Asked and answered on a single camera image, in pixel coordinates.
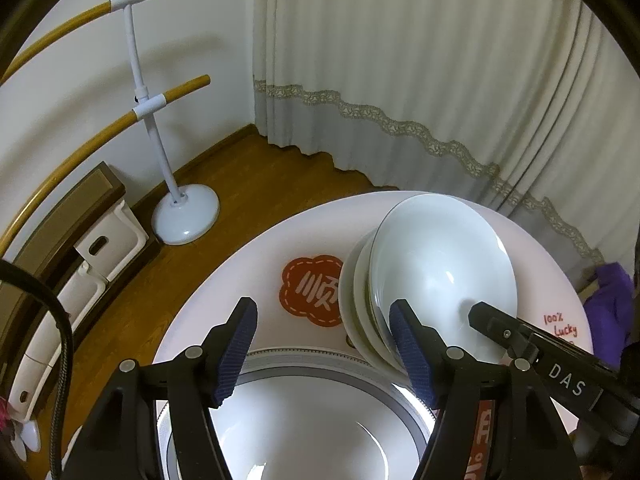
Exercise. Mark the purple cloth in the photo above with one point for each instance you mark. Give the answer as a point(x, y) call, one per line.
point(607, 300)

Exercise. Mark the round table, pink printed cloth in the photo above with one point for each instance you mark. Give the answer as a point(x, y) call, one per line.
point(240, 270)

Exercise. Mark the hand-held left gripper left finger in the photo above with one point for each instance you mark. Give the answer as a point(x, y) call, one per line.
point(235, 355)

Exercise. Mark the wooden ballet barre stand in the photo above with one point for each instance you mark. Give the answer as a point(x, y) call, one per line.
point(90, 145)

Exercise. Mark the white plastic stool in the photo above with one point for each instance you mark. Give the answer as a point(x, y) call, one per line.
point(30, 380)
point(120, 230)
point(82, 295)

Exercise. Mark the white bowl grey band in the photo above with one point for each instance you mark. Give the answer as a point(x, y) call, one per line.
point(361, 290)
point(450, 260)
point(348, 310)

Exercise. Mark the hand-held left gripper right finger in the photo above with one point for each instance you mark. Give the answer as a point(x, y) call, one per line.
point(412, 355)

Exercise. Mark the long wooden barre bar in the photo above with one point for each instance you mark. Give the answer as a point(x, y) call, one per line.
point(75, 22)

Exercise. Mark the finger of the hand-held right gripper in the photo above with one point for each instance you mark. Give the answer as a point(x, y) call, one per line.
point(500, 327)

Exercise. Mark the brown wooden cabinet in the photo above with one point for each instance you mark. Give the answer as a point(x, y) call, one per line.
point(65, 220)

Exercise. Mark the white barre stand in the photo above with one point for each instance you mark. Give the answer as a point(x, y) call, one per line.
point(185, 215)

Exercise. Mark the white plate grey rim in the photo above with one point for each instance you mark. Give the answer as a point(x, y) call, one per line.
point(300, 435)

